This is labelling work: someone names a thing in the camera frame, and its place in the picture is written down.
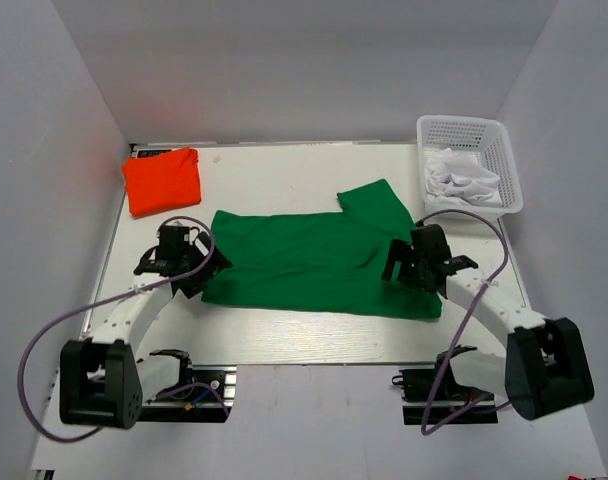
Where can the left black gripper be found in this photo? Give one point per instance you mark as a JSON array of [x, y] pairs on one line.
[[194, 286]]

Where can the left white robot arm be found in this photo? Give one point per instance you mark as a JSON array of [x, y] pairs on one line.
[[102, 381]]

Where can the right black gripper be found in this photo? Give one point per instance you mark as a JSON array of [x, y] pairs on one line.
[[396, 254]]

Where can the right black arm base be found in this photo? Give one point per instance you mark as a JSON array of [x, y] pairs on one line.
[[415, 384]]

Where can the white plastic basket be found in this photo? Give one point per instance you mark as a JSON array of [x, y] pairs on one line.
[[487, 140]]

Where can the folded orange t-shirt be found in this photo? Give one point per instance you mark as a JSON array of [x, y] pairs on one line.
[[162, 183]]

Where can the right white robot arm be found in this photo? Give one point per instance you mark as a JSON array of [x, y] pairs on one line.
[[543, 369]]

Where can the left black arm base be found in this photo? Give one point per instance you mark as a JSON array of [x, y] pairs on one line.
[[205, 395]]

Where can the green t-shirt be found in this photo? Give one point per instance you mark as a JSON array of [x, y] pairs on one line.
[[319, 262]]

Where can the crumpled white t-shirt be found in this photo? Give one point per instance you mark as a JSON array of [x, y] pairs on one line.
[[455, 178]]

